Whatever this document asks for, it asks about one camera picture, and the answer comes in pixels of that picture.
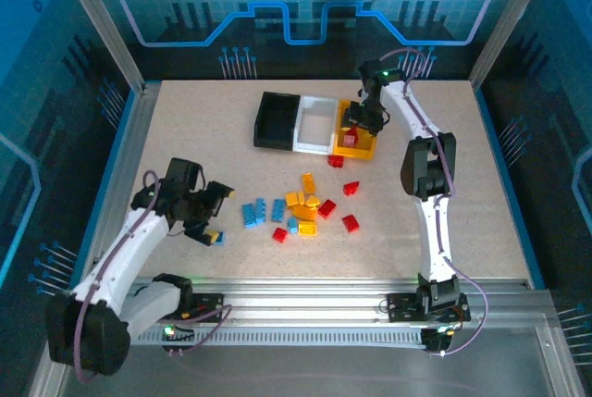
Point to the aluminium frame post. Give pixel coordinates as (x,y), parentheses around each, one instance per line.
(513,17)
(99,22)

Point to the small blue lego brick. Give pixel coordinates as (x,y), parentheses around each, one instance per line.
(292,225)

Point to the small yellow lego brick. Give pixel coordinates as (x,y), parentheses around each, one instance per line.
(301,197)

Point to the black left mount plate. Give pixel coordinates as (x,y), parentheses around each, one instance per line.
(208,306)

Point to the white plastic bin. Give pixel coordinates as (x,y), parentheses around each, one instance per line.
(316,126)

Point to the black mount plate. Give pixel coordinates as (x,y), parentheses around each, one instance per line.
(208,306)
(400,306)

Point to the aluminium side rail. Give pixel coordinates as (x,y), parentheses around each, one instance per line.
(134,147)

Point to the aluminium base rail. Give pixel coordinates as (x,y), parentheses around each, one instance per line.
(300,297)

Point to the black plastic bin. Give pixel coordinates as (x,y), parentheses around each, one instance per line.
(275,121)

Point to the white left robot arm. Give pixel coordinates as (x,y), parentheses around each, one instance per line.
(115,249)

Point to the yellow plastic bin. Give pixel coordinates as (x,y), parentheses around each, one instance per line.
(361,149)

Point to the black right mount plate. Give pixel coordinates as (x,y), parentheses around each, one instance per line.
(400,306)

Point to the grey metal front panel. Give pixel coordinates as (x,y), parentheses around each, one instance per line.
(324,369)

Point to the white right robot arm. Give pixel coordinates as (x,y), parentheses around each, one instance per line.
(435,230)

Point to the black base controller box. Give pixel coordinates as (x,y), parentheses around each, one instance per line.
(435,342)
(182,336)

